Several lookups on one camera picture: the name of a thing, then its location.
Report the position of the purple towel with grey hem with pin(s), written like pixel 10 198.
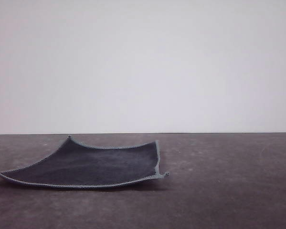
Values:
pixel 85 167

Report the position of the grey table cloth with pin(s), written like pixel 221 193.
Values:
pixel 216 186

